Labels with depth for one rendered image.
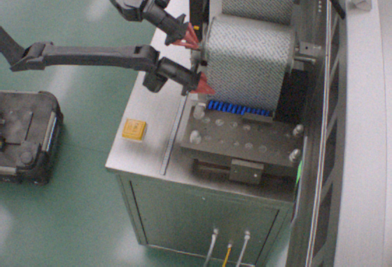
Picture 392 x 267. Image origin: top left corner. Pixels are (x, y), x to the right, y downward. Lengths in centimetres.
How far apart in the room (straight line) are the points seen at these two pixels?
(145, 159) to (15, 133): 115
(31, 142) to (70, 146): 35
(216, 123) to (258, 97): 16
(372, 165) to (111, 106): 225
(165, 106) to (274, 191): 50
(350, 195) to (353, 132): 12
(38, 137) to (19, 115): 19
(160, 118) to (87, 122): 119
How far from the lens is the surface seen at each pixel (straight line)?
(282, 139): 152
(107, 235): 249
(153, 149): 163
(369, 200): 76
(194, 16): 178
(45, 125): 260
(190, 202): 170
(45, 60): 155
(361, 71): 91
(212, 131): 151
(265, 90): 150
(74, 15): 351
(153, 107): 173
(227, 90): 153
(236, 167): 148
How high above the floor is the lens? 230
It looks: 56 degrees down
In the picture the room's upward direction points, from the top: straight up
